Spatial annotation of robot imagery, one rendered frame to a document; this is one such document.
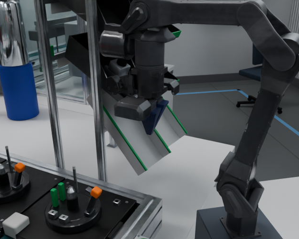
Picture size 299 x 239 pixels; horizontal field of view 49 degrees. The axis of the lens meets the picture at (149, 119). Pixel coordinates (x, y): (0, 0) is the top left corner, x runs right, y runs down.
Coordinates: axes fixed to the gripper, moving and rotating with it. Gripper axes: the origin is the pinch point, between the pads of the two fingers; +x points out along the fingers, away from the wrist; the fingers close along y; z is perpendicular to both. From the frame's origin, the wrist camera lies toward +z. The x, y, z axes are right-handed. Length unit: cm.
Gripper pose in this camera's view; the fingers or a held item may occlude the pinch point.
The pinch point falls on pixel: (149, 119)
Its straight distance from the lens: 69.6
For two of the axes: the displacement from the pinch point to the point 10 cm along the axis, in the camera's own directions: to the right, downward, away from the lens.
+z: -9.0, -1.8, 4.0
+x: 0.0, 9.1, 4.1
